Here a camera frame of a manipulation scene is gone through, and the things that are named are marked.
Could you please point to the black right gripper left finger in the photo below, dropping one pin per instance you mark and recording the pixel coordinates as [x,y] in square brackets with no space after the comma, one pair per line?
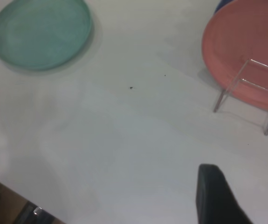
[215,200]

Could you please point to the green round plate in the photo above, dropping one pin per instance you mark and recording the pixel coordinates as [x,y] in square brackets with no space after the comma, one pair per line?
[40,35]

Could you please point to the pink round plate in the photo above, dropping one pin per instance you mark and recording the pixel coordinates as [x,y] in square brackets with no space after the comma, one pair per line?
[236,37]

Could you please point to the navy blue round plate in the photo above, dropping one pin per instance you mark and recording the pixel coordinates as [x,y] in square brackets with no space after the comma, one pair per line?
[220,5]

